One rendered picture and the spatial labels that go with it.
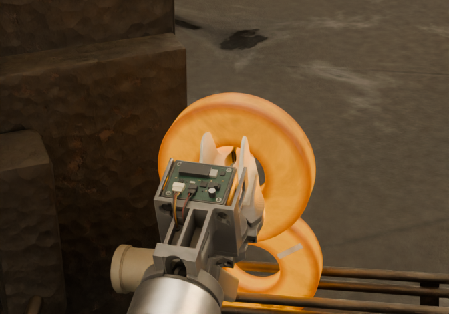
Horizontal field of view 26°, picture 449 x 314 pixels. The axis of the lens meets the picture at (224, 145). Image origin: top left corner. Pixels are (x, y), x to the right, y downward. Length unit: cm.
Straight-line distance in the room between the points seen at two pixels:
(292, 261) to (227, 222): 30
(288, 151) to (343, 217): 159
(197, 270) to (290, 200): 20
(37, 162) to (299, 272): 34
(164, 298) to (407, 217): 180
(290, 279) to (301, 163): 23
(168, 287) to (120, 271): 40
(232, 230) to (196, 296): 8
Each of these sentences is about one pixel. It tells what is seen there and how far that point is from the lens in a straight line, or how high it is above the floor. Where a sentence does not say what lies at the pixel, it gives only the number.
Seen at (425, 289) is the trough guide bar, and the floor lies 68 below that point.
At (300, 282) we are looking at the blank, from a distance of 113.
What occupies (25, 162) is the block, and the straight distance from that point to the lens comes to 118.
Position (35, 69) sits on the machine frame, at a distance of 124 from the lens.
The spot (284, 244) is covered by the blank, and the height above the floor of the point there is 75.
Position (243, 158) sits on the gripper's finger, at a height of 93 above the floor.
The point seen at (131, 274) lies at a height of 68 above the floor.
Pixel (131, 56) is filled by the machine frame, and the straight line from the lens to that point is 126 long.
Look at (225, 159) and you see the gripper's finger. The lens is 94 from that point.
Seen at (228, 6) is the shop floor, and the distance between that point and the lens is 382.
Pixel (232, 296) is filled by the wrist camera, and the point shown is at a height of 81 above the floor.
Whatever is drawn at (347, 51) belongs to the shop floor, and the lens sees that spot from 345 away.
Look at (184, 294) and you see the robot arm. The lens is 78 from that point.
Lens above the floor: 138
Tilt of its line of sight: 29 degrees down
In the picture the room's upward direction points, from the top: straight up
